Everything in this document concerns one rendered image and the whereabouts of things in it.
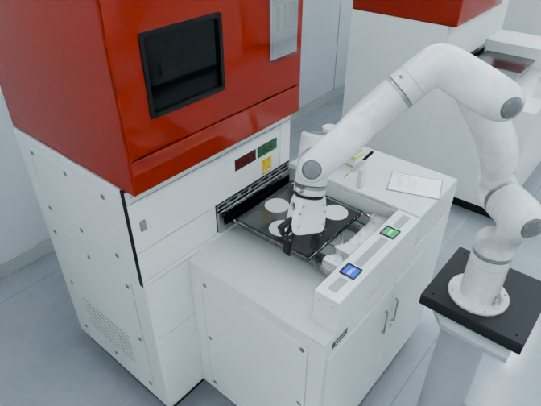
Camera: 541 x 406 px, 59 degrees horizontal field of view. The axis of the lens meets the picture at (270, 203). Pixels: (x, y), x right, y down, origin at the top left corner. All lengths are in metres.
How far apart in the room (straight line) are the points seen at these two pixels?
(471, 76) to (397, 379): 1.68
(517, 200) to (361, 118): 0.53
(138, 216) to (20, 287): 1.73
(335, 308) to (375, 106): 0.64
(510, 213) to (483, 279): 0.28
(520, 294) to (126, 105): 1.38
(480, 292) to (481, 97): 0.70
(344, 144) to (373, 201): 0.84
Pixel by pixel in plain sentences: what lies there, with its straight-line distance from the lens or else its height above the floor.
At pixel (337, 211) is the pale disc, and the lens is 1.93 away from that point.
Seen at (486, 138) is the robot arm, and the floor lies 1.46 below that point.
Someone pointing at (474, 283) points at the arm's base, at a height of 0.95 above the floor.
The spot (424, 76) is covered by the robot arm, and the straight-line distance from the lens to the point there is 1.17.
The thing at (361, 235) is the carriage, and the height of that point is 0.88.
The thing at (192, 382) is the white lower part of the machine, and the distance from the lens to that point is 2.33.
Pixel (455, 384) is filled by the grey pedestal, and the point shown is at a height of 0.48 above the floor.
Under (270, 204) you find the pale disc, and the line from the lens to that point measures 1.95.
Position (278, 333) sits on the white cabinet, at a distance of 1.66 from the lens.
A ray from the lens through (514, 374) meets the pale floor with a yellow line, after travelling 2.75.
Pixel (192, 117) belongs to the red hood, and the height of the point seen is 1.39.
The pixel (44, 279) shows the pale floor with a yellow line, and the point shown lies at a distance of 3.20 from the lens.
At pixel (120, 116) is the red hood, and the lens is 1.35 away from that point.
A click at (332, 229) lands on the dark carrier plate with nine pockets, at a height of 0.90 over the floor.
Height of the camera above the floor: 2.03
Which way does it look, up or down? 35 degrees down
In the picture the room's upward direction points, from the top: straight up
